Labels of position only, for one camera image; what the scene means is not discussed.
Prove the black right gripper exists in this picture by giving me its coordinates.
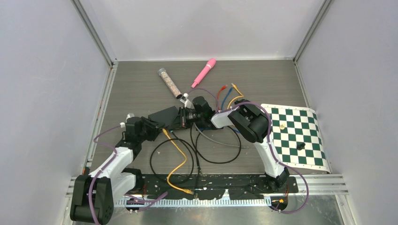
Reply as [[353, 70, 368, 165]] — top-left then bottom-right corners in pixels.
[[169, 108, 204, 133]]

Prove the dark grey network switch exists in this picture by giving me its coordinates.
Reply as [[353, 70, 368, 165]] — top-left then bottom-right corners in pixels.
[[148, 106, 181, 130]]

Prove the black cable teal boot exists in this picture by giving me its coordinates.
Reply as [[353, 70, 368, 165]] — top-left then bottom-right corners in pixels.
[[190, 124, 242, 174], [149, 129, 198, 197]]

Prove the red ethernet cable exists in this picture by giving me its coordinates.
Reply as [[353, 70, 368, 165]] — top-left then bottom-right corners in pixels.
[[215, 85, 228, 111]]

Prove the blue ethernet cable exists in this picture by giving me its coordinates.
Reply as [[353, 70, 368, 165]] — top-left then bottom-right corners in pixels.
[[221, 87, 242, 134]]

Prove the yellow ethernet cable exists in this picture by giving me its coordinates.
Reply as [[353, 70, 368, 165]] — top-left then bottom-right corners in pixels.
[[226, 82, 245, 110]]

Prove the small black TP-Link switch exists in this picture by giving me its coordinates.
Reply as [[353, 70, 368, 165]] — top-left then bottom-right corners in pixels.
[[197, 123, 216, 130]]

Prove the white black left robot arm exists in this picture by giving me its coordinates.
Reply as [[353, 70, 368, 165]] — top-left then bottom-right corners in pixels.
[[69, 116, 162, 225]]

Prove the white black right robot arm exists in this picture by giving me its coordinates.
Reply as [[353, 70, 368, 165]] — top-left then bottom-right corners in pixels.
[[147, 96, 290, 192]]

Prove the glitter tube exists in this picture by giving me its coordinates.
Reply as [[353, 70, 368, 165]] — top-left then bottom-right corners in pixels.
[[158, 68, 182, 99]]

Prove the pink marker pen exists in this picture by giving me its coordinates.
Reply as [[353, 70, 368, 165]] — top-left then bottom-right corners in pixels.
[[191, 58, 216, 88]]

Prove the green white checkerboard mat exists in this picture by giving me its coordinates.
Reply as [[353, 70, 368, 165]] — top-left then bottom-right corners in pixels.
[[261, 104, 331, 173]]

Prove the black chess piece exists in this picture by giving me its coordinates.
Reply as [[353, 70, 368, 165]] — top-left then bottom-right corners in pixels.
[[297, 142, 306, 150]]

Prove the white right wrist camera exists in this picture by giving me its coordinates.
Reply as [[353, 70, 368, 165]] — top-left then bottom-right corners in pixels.
[[179, 93, 193, 108]]

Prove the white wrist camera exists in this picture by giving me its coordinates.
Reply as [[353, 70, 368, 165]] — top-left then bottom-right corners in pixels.
[[120, 113, 134, 128], [179, 93, 193, 108]]

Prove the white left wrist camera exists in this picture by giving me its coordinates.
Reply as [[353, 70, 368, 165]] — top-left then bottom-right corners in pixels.
[[120, 113, 134, 128]]

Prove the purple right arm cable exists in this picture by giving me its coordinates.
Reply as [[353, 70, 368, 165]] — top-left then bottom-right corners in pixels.
[[186, 87, 310, 215]]

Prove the aluminium front rail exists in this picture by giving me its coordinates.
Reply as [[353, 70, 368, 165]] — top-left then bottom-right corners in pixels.
[[66, 174, 349, 198]]

